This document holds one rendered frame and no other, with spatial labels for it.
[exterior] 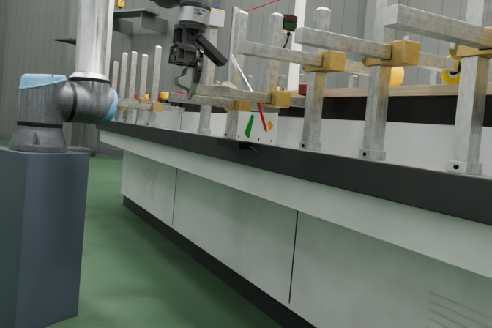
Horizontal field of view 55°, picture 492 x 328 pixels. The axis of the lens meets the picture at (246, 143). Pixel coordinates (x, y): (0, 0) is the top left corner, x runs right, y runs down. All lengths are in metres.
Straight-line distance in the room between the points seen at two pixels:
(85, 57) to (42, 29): 8.66
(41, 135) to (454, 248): 1.32
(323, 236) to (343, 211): 0.40
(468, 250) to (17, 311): 1.38
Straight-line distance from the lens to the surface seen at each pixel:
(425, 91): 1.33
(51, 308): 1.88
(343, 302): 1.59
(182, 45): 1.37
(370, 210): 1.17
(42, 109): 1.77
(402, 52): 1.11
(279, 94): 1.49
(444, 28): 0.87
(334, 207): 1.28
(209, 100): 1.69
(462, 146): 0.99
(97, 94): 1.85
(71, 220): 1.83
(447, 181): 0.98
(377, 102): 1.15
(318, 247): 1.67
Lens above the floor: 0.76
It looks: 2 degrees down
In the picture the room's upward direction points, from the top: 5 degrees clockwise
